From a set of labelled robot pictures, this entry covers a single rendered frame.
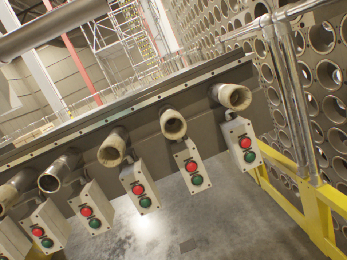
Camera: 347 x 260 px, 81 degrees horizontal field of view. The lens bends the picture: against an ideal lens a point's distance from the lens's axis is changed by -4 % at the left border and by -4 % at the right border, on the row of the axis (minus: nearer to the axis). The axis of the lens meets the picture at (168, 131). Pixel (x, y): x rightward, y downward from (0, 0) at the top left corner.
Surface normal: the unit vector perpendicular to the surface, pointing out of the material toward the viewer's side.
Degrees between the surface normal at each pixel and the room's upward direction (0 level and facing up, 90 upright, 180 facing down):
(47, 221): 90
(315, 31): 116
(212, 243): 0
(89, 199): 90
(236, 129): 90
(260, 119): 90
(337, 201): 0
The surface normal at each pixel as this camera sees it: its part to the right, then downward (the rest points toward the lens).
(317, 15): 0.10, 0.28
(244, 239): -0.40, -0.87
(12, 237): 0.91, -0.40
